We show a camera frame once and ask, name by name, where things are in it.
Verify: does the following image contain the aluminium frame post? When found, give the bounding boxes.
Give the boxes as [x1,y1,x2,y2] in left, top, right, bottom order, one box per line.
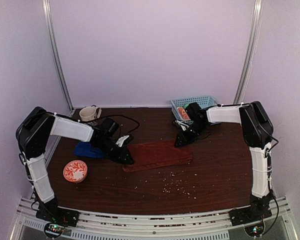
[233,0,263,104]
[42,0,74,111]

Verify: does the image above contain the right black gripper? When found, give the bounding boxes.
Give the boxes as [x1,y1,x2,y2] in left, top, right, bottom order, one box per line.
[175,121,210,147]

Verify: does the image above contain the white patterned mug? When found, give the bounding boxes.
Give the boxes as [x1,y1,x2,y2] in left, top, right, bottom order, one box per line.
[79,105,102,126]

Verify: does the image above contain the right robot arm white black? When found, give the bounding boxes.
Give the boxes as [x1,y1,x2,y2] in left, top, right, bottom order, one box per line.
[174,101,275,221]

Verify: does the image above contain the right aluminium frame post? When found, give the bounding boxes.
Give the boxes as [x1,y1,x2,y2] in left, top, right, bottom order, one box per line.
[233,0,263,104]

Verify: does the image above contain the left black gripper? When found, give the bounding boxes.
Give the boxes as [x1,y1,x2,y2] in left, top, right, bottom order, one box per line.
[96,138,135,165]

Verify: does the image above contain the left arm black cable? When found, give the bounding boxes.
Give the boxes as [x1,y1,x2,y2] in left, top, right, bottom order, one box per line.
[97,114,141,136]

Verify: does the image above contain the orange patterned bowl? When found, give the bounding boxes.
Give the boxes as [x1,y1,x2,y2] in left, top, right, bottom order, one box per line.
[63,159,88,184]

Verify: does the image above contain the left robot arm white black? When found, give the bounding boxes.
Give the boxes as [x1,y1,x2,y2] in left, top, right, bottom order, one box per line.
[15,106,135,222]

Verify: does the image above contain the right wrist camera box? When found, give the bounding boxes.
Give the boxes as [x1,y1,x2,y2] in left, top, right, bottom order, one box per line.
[185,102,203,123]

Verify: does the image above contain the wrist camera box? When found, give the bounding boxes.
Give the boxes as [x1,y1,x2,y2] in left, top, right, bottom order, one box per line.
[99,117,120,138]
[185,102,203,123]

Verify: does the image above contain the blue folded towel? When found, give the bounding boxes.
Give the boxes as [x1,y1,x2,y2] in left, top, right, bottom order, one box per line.
[74,141,105,159]

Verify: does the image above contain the light blue plastic basket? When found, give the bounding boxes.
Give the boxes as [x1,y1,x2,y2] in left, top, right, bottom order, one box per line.
[170,95,217,124]

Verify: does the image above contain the orange white rolled towel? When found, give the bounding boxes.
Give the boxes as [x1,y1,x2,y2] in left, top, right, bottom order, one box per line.
[177,107,190,121]

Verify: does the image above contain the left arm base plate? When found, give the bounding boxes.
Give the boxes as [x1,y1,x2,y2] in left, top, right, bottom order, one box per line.
[35,203,80,227]

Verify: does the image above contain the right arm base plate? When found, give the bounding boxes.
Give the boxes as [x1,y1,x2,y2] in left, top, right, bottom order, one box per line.
[228,206,272,226]

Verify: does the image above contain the front aluminium rail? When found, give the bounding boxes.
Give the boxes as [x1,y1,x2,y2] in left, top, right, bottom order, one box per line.
[9,197,298,240]

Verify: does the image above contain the left aluminium frame post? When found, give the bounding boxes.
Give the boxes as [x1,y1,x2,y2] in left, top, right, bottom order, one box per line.
[42,0,74,111]

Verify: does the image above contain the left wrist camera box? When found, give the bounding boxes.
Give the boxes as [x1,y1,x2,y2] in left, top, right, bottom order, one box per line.
[99,117,120,138]

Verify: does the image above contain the brown towel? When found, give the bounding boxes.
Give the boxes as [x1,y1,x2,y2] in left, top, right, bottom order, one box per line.
[122,140,193,173]

